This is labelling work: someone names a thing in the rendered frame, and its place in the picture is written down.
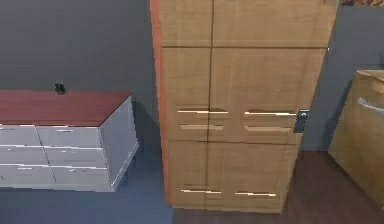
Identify tall wooden cupboard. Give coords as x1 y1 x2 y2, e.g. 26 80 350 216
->
149 0 340 214

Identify white red-topped chest of drawers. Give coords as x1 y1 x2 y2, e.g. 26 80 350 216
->
0 89 140 193

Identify light wooden cabinet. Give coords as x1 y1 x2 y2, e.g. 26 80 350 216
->
327 69 384 209

